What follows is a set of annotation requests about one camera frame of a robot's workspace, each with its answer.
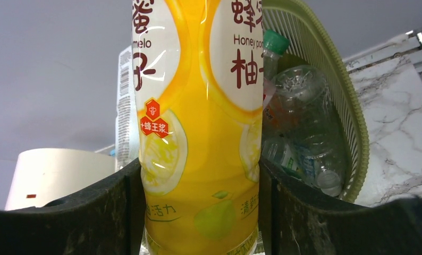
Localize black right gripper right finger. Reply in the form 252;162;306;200
258;159;422;254

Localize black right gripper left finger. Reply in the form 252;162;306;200
0;160;146;254

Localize round cream drawer cabinet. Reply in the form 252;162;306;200
5;148;115;210

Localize dark green label clear bottle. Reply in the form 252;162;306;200
268;65;349;197

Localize green cap water bottle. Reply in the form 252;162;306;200
263;30;290;81

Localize green mesh waste bin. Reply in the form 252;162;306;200
263;0;369;203

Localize yellow juice bottle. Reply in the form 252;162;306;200
132;1;264;254

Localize white blue label tea bottle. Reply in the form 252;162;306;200
115;46;140;171

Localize blue green label lemon bottle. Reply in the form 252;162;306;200
261;135;317;186

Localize aluminium table frame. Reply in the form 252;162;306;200
343;28;422;79

